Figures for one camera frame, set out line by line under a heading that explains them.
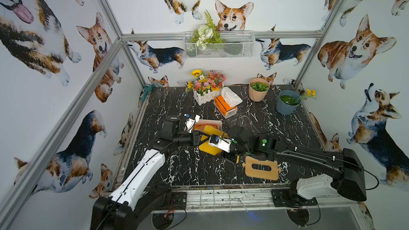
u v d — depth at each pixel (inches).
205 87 40.0
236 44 36.4
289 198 26.8
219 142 24.2
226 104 40.4
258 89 40.7
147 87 47.6
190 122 28.3
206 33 31.1
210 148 27.7
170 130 23.9
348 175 15.6
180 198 29.1
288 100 40.7
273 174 32.4
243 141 21.9
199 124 37.1
